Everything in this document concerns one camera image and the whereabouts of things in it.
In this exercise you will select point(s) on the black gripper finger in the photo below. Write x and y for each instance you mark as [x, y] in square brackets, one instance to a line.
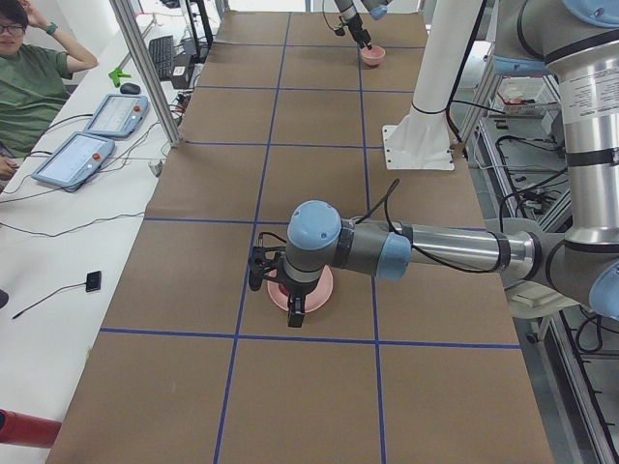
[366, 40]
[359, 38]
[296, 308]

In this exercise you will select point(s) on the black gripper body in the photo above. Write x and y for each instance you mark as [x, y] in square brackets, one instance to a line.
[296, 289]
[352, 24]

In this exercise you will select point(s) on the pink bowl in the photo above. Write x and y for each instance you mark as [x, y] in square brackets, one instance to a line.
[373, 56]

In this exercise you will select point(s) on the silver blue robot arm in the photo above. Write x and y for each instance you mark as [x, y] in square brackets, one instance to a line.
[376, 9]
[577, 41]

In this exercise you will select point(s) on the pink plate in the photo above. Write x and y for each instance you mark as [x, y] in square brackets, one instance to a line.
[314, 300]

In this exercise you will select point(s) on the black keyboard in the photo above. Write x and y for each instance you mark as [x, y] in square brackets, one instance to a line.
[161, 52]

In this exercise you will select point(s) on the small black device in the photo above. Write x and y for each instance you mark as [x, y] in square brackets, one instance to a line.
[93, 281]

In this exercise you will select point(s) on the black computer mouse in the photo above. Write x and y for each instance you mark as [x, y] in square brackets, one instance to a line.
[129, 89]

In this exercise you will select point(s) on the green clamp tool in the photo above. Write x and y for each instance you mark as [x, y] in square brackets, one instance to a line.
[116, 75]

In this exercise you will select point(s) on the far blue teach pendant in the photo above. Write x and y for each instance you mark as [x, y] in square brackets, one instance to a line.
[118, 115]

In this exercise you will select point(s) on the blue teach pendant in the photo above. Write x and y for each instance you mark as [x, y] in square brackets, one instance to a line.
[75, 161]
[118, 115]

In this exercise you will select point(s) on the near blue teach pendant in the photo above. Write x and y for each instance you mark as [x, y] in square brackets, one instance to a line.
[75, 161]

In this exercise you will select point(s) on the red bottle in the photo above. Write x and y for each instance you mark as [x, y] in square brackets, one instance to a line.
[28, 431]

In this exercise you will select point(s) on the person in green shirt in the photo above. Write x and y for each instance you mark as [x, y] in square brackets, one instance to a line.
[32, 80]

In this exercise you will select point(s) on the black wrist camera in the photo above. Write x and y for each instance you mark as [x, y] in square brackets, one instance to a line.
[264, 264]

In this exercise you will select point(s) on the white pedestal column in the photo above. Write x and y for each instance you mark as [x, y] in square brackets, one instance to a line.
[421, 140]

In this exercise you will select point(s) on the aluminium frame post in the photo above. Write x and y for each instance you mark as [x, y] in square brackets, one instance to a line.
[123, 12]

